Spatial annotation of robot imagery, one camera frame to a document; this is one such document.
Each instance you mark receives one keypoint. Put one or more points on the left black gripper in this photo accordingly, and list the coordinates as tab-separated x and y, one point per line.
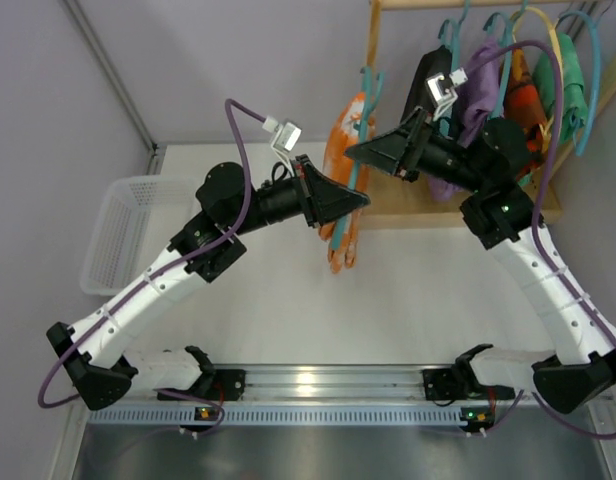
306	191

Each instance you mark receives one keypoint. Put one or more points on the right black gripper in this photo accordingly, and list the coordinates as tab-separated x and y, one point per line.
411	145

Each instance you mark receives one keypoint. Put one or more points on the orange white trousers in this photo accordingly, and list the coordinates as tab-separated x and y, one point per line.
338	167

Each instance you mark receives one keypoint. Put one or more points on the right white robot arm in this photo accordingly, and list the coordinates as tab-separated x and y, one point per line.
581	363

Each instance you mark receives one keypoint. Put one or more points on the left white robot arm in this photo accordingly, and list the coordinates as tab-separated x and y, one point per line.
94	350

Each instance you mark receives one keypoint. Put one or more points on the purple trousers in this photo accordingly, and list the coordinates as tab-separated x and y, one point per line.
478	99

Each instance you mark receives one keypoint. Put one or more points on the orange red patterned trousers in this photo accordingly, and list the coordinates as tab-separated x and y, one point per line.
522	105

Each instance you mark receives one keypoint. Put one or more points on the green trousers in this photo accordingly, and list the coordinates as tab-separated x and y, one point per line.
543	79

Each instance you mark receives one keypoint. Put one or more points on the blue hanger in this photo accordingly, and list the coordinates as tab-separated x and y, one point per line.
593	85

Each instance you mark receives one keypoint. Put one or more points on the wooden clothes rack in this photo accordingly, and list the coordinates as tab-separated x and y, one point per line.
409	206

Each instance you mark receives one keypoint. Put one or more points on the white plastic basket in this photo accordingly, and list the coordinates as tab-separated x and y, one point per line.
138	217

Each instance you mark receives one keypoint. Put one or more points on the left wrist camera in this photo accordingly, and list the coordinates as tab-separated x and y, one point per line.
284	135

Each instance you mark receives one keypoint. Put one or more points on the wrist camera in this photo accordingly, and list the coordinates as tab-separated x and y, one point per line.
442	89
284	135

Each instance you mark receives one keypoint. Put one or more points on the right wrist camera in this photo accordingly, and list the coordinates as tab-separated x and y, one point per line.
442	89

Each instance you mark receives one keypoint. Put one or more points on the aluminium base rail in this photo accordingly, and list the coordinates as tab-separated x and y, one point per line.
233	383

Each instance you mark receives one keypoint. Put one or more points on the grey slotted cable duct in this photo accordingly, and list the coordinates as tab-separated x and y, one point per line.
297	415

